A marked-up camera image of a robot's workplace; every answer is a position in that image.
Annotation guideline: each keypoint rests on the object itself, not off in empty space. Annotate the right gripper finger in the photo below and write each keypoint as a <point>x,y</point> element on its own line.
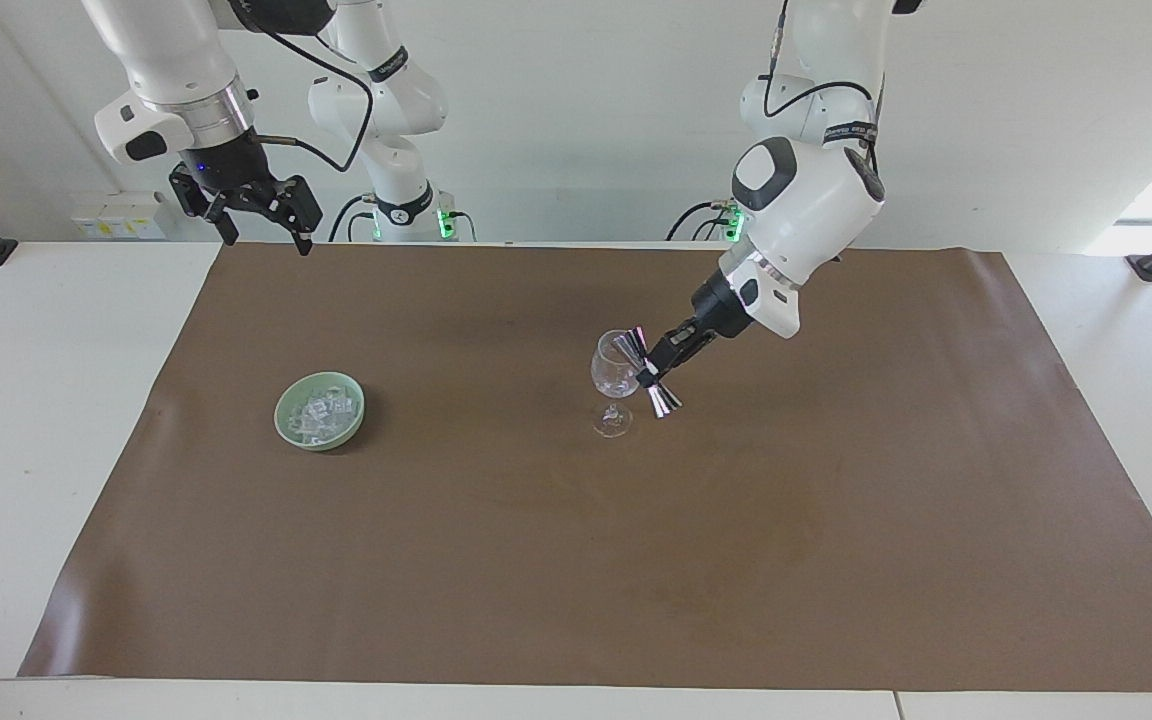
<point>300,208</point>
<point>198,200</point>

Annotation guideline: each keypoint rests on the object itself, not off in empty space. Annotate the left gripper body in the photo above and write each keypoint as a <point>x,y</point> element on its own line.
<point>718,304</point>

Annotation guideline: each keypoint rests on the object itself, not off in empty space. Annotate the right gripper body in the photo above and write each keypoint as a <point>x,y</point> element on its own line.
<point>228,160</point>

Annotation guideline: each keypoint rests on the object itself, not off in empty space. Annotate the silver double-cone jigger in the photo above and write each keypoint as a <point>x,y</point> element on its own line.
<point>660,398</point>

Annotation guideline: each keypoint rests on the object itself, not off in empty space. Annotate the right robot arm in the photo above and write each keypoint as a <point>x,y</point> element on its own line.
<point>176,50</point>

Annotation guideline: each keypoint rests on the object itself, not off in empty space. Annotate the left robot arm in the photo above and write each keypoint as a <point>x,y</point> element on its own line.
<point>816,190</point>

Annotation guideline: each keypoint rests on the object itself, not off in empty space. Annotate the clear wine glass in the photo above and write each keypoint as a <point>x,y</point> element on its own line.
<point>608,374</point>

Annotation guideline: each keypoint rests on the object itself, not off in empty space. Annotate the clear ice cube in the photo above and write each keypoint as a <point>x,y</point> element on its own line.
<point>316,432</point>
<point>338,404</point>
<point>312,410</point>

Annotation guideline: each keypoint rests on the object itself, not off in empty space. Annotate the green ceramic bowl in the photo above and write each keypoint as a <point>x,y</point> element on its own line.
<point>288,412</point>

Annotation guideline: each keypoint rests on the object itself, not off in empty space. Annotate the white wall socket strip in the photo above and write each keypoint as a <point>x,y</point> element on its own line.
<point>121,215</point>

